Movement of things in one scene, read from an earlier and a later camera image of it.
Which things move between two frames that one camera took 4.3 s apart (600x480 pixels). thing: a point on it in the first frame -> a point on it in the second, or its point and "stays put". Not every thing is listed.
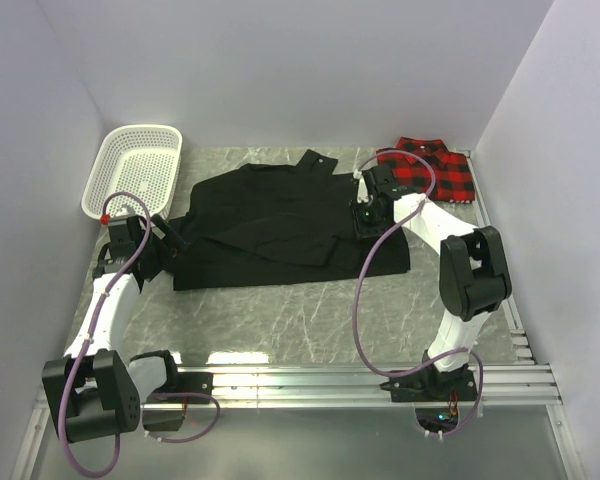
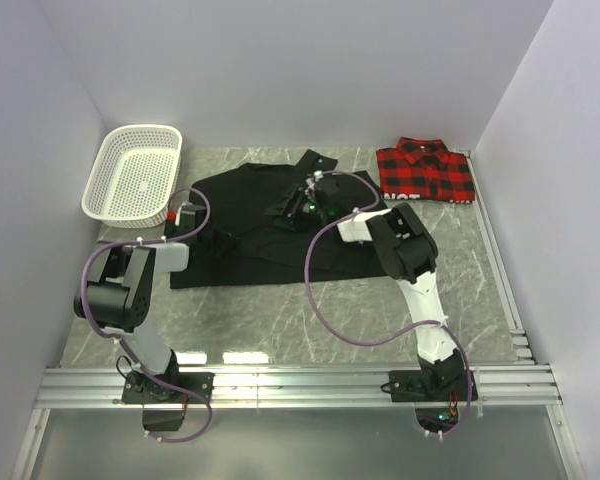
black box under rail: (162, 420) stays put
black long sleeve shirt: (251, 224) stays put
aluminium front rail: (363, 386) stays put
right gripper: (364, 231) -> (294, 222)
